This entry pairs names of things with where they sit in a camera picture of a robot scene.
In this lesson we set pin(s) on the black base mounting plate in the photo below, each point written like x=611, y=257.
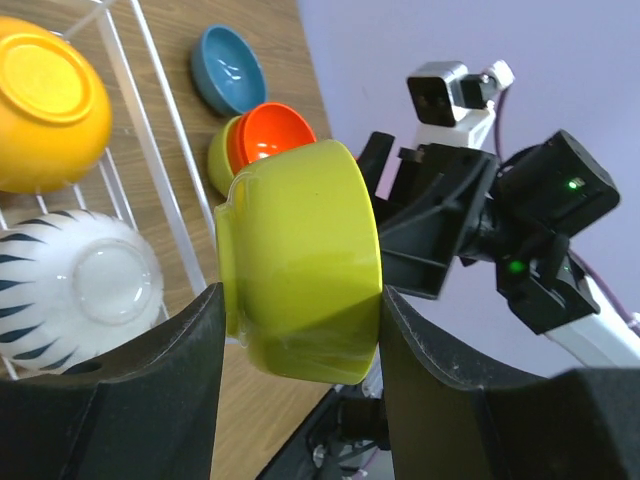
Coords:
x=337, y=440

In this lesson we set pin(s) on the red orange bowl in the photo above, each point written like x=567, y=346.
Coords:
x=272, y=128
x=234, y=145

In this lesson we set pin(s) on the white black striped bowl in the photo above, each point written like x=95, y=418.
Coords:
x=75, y=284

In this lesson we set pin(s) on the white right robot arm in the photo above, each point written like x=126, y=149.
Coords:
x=601, y=340

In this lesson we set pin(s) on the yellow orange bowl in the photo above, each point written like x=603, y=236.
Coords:
x=56, y=115

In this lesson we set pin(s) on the lime green bowl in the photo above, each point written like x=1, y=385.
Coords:
x=219, y=169

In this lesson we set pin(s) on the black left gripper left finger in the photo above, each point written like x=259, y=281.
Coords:
x=145, y=410

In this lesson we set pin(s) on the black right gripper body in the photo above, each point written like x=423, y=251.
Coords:
x=451, y=203

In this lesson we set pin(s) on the blue bowl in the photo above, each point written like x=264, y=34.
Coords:
x=226, y=71

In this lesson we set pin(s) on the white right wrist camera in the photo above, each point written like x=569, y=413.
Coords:
x=454, y=106

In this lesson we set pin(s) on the white wire dish rack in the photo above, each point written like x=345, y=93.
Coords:
x=148, y=176

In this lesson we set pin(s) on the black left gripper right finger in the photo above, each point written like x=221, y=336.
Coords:
x=456, y=413

